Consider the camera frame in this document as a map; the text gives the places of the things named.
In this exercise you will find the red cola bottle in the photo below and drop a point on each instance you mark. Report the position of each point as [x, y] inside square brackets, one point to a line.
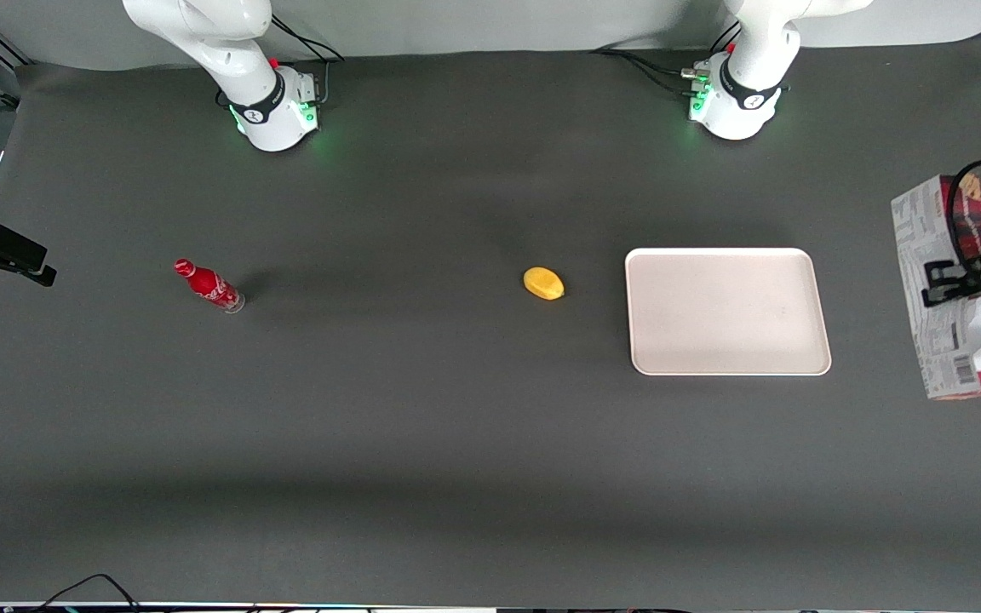
[206, 284]

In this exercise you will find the yellow lemon toy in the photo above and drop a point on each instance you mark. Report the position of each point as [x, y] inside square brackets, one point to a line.
[543, 283]

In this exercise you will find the red plaid cookie box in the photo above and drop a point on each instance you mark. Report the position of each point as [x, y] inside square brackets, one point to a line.
[937, 340]

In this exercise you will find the white rectangular tray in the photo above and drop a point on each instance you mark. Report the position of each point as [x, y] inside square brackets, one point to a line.
[725, 311]

